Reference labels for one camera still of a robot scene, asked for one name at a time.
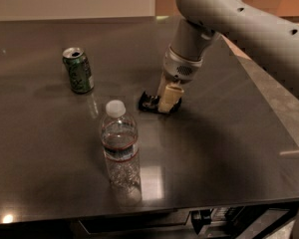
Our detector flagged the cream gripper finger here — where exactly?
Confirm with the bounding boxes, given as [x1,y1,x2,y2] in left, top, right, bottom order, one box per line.
[156,74,170,97]
[158,82,184,114]

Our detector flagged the black equipment under table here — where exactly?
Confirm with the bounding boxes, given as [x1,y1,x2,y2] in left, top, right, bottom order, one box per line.
[189,201,299,239]

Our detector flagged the clear plastic water bottle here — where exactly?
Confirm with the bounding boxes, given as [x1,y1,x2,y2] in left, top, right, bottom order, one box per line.
[100,100,142,206]

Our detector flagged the black chocolate rxbar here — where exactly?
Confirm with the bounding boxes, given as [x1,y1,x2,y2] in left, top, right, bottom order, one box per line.
[138,92,182,115]

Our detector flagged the green soda can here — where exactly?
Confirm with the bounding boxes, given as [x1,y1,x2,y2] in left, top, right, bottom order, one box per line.
[63,47,94,94]

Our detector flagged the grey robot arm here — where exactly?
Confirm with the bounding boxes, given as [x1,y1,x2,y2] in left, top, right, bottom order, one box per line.
[157,0,299,113]

